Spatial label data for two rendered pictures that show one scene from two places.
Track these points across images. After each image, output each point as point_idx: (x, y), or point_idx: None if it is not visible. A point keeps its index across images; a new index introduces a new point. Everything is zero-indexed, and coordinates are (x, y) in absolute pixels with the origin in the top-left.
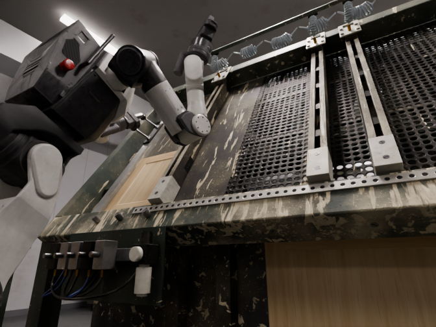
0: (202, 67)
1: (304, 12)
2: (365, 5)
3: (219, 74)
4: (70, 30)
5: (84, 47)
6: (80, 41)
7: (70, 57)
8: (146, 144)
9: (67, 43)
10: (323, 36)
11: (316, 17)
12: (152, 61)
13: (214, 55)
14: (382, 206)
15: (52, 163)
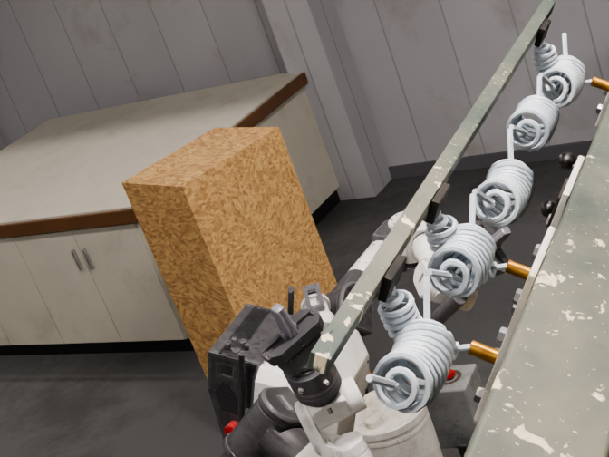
0: (312, 436)
1: (430, 171)
2: (402, 358)
3: (600, 88)
4: (210, 375)
5: (235, 382)
6: (227, 379)
7: (232, 410)
8: None
9: (219, 395)
10: (534, 257)
11: (432, 238)
12: (259, 442)
13: (533, 51)
14: None
15: None
